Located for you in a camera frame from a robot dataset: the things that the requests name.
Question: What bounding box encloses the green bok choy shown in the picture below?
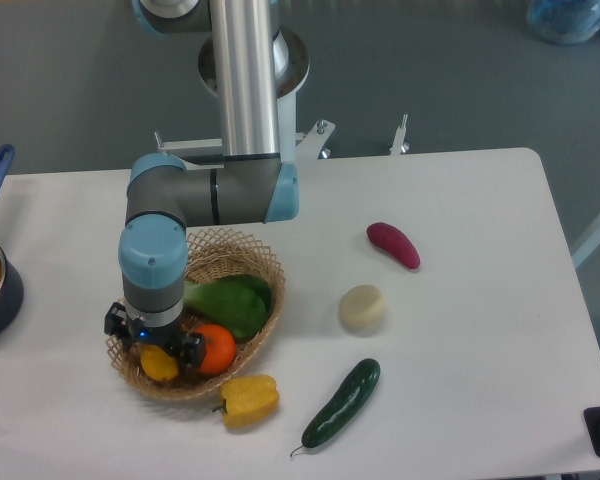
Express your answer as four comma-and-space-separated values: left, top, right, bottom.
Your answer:
183, 274, 272, 342

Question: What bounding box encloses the dark green cucumber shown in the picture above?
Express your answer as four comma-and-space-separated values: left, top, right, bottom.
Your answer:
290, 358, 381, 457

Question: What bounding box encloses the purple sweet potato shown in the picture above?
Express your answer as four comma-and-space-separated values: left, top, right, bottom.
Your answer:
366, 222, 421, 270

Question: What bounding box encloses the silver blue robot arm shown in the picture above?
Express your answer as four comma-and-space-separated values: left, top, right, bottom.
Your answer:
104, 1, 299, 367

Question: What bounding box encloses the yellow bell pepper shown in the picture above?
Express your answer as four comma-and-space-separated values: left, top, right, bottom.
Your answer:
212, 375, 280, 429

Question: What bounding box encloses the orange fruit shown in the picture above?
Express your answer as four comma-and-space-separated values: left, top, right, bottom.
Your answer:
194, 324, 237, 376

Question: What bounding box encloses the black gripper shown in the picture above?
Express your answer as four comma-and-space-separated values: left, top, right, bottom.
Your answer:
104, 302, 206, 374

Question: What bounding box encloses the blue plastic bag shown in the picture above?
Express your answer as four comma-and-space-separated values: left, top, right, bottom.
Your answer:
526, 0, 600, 46

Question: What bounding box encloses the white table bracket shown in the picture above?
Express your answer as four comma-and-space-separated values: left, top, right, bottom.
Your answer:
389, 113, 410, 156

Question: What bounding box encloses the yellow mango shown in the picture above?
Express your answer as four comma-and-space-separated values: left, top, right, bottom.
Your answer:
140, 344, 180, 382

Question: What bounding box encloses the woven wicker basket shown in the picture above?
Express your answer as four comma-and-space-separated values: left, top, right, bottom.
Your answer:
106, 228, 285, 401

